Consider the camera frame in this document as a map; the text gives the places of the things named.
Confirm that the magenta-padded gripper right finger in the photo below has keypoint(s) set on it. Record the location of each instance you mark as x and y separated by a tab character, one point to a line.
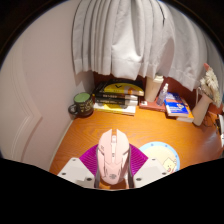
151	170

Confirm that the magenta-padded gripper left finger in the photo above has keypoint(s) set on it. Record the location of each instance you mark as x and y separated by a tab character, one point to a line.
73	170

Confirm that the white flower bouquet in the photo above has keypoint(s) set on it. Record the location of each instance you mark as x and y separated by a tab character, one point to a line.
210	83

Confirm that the pink computer mouse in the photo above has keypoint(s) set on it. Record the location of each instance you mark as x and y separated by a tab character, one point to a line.
113	160

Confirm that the white curtain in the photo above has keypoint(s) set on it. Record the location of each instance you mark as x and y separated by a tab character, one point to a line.
133	33

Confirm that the yellow and white book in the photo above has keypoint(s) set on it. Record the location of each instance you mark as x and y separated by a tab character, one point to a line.
115	109

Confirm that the red book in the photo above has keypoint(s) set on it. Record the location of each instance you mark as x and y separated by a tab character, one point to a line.
150	106

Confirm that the white flat device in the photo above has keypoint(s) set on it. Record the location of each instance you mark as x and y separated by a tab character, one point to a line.
222	130

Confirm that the orange cover book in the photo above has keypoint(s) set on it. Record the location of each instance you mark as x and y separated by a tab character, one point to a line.
188	116

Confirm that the round cartoon mouse pad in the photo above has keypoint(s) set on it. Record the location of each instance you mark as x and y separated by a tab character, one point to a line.
166	153

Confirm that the cream tumbler with lid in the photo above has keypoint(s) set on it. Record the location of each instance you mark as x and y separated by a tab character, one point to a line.
152	88

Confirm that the blue cover book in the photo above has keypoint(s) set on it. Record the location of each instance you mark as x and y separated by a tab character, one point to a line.
176	106

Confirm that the black spine book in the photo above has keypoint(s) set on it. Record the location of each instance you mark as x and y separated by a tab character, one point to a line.
115	101
115	96

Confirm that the yellow and black cover book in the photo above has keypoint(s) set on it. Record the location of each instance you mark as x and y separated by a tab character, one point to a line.
123	88

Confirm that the dark mug with green inside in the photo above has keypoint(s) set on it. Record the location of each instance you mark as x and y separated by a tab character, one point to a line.
83	106

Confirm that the clear spray bottle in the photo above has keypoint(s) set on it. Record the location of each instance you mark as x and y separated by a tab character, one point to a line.
162	97

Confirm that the white vase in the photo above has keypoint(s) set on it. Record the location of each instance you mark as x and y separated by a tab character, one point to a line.
201	111

